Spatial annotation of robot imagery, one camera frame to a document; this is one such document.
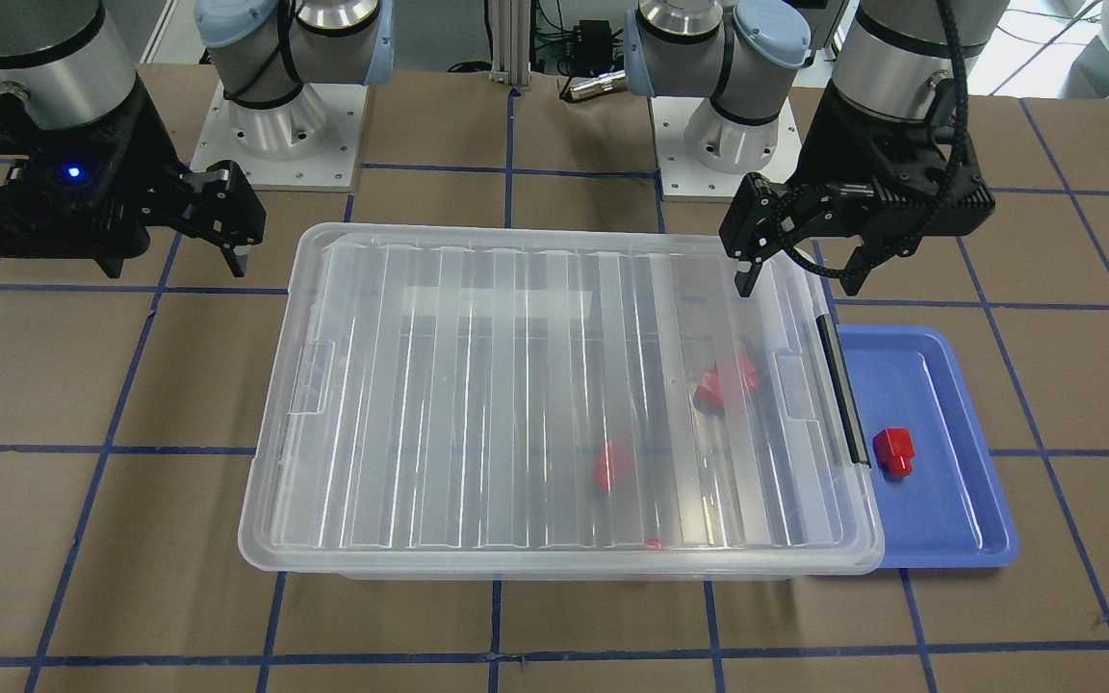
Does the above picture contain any clear plastic box lid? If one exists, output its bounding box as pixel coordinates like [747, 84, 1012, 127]
[238, 222, 885, 575]

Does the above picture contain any red block in box upper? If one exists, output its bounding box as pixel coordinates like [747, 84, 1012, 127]
[692, 349, 761, 412]

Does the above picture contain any red block in box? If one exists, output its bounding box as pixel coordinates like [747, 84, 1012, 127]
[692, 349, 761, 412]
[593, 440, 635, 492]

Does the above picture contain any red block in tray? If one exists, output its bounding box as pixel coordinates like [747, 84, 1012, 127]
[872, 428, 916, 479]

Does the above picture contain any red block in box lower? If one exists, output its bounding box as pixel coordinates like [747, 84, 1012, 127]
[593, 440, 635, 492]

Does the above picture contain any blue plastic tray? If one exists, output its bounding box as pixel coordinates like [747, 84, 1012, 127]
[838, 324, 1019, 570]

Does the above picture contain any clear plastic storage box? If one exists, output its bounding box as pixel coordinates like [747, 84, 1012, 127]
[333, 563, 811, 584]

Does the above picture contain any black box handle strip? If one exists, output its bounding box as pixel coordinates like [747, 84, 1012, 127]
[815, 313, 872, 468]

